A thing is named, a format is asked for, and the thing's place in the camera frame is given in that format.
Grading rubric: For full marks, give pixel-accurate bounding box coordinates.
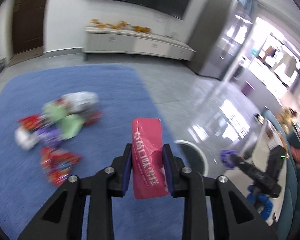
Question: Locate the golden dragon ornament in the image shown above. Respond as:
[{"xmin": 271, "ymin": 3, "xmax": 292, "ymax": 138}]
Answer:
[{"xmin": 90, "ymin": 18, "xmax": 152, "ymax": 34}]

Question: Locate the cream sofa edge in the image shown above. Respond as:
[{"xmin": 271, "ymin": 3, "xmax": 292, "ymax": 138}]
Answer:
[{"xmin": 248, "ymin": 109, "xmax": 300, "ymax": 239}]

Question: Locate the red white snack wrapper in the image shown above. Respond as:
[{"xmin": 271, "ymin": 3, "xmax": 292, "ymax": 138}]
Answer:
[{"xmin": 14, "ymin": 114, "xmax": 43, "ymax": 151}]

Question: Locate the pink snack wrapper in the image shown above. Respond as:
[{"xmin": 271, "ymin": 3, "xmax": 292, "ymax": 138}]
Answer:
[{"xmin": 132, "ymin": 118, "xmax": 168, "ymax": 199}]

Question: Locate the blue sleeve right arm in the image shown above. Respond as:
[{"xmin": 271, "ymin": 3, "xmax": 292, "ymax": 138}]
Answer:
[{"xmin": 247, "ymin": 185, "xmax": 273, "ymax": 220}]

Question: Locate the purple snack wrapper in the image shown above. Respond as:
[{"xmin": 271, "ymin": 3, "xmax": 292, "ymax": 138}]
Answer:
[{"xmin": 220, "ymin": 150, "xmax": 238, "ymax": 169}]

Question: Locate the white TV console cabinet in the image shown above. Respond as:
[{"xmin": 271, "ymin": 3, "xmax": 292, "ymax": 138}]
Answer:
[{"xmin": 82, "ymin": 27, "xmax": 195, "ymax": 61}]

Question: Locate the red colourful snack wrapper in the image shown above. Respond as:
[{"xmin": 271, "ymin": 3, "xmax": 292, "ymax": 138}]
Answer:
[{"xmin": 40, "ymin": 147, "xmax": 82, "ymax": 186}]

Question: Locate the silver refrigerator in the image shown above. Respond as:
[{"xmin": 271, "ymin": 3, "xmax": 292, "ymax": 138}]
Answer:
[{"xmin": 187, "ymin": 0, "xmax": 257, "ymax": 81}]

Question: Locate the white round trash bin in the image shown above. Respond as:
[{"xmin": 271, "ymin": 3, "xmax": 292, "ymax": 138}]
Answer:
[{"xmin": 175, "ymin": 140, "xmax": 209, "ymax": 176}]

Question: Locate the blue shaggy rug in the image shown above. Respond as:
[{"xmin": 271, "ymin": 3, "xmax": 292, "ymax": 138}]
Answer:
[{"xmin": 0, "ymin": 65, "xmax": 185, "ymax": 239}]

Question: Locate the white printed plastic bag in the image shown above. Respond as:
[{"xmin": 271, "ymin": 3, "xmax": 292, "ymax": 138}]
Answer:
[{"xmin": 61, "ymin": 91, "xmax": 99, "ymax": 113}]

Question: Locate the green paper wrapper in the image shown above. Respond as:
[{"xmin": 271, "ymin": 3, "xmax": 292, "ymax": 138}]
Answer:
[{"xmin": 43, "ymin": 101, "xmax": 84, "ymax": 140}]

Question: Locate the dark brown door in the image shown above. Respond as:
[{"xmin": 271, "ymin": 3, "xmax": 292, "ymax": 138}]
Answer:
[{"xmin": 12, "ymin": 0, "xmax": 47, "ymax": 54}]

